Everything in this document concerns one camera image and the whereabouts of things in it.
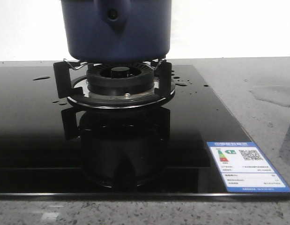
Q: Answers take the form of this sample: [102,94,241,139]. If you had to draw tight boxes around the dark blue cooking pot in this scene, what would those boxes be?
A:
[61,0,172,63]

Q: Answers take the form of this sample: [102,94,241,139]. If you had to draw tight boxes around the black metal pot support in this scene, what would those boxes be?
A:
[53,59,175,110]

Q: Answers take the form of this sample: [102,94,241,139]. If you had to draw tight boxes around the black round gas burner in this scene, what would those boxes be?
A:
[86,63,155,96]

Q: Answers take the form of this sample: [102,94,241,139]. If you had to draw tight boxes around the black glass gas stove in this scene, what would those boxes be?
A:
[0,65,290,201]

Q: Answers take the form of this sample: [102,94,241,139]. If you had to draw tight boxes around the blue energy label sticker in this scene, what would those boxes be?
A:
[207,142,290,193]

